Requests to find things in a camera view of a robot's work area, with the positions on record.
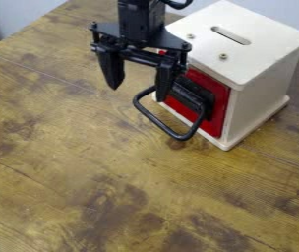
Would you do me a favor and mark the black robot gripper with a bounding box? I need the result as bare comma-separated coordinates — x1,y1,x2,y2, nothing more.
89,1,191,102

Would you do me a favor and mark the red wooden drawer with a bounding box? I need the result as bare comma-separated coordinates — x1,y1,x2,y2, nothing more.
130,48,231,143

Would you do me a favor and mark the white wooden cabinet box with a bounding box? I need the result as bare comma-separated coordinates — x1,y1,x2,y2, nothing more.
167,0,299,151

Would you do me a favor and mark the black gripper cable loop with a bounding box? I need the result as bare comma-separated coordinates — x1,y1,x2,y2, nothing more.
160,0,193,11

